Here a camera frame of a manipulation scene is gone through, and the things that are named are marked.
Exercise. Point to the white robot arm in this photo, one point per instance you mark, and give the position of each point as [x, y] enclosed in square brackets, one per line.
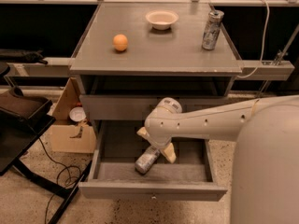
[265, 184]

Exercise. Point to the clear plastic water bottle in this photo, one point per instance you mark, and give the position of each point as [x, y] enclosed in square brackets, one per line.
[146, 160]

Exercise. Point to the black chair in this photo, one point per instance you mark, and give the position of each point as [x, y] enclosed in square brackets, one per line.
[23, 120]

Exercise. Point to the grey drawer cabinet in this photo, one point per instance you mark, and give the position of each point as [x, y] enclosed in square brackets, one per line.
[177, 50]

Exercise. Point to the silver drink can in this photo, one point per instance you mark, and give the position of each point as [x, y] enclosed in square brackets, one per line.
[212, 29]

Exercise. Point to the white cup in box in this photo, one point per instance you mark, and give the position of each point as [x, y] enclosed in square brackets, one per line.
[77, 114]

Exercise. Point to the cardboard box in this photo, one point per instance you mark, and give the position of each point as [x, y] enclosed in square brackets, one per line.
[67, 135]

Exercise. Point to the closed grey top drawer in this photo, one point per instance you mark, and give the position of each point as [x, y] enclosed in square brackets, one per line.
[128, 107]

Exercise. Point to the open grey middle drawer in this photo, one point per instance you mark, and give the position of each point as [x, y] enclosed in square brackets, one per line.
[113, 174]

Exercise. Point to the white bowl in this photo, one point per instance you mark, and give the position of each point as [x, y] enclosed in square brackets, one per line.
[161, 19]

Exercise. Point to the orange fruit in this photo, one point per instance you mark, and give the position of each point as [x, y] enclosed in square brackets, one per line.
[120, 42]

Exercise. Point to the metal rail frame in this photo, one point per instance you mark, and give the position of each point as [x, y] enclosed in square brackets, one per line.
[260, 33]

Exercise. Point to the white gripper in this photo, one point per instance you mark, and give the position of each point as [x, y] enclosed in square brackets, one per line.
[159, 141]

